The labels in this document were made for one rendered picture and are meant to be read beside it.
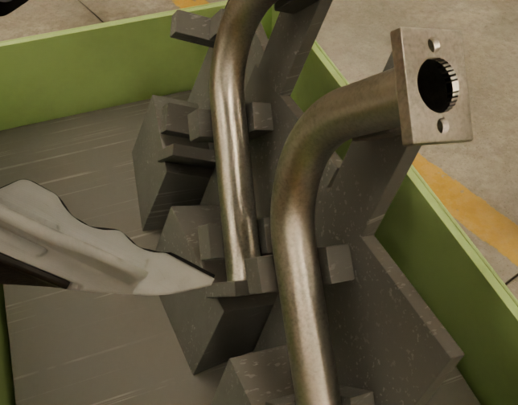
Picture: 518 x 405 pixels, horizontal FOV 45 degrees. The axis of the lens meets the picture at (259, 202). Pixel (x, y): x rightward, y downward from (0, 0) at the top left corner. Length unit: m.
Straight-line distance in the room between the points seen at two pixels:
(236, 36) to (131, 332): 0.29
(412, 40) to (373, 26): 2.38
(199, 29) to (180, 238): 0.23
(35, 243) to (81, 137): 0.60
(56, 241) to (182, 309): 0.39
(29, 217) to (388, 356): 0.27
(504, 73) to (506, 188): 0.62
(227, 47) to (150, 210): 0.22
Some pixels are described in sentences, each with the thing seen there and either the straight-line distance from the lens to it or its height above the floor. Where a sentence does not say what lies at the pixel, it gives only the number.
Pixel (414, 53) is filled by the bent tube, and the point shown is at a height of 1.20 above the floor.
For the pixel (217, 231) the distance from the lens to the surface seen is 0.53.
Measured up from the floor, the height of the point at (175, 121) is 0.95.
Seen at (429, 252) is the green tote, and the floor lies 0.91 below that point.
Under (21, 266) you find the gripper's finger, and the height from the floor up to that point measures 1.20.
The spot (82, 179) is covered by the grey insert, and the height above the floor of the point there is 0.85.
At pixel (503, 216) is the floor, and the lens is 1.97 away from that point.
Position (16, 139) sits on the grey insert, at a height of 0.85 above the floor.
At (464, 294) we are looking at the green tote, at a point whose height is 0.92.
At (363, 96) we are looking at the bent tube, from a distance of 0.33.
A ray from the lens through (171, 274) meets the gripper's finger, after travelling 0.24.
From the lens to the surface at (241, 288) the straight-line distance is 0.49.
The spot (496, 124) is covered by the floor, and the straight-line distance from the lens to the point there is 2.28.
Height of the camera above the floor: 1.36
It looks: 47 degrees down
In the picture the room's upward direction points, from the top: straight up
